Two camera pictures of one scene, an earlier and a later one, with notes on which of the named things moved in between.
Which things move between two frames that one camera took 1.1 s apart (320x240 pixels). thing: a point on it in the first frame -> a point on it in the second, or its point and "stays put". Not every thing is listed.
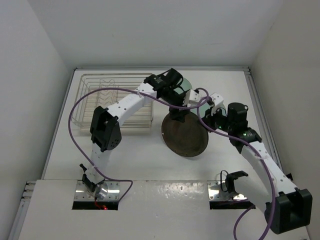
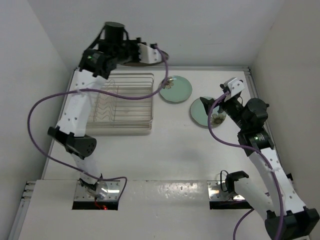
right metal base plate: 215,192 stays put
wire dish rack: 95,90 stays put
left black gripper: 176,115 -> 134,43
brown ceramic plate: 188,139 -> 140,64
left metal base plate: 108,190 stays put
